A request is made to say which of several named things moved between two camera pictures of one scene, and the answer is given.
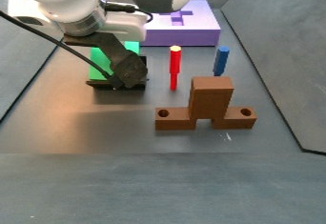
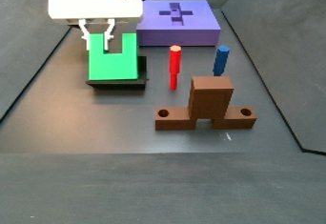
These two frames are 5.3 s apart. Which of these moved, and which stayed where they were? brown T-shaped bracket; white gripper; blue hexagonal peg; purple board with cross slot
Moved: white gripper
Stayed: blue hexagonal peg; purple board with cross slot; brown T-shaped bracket
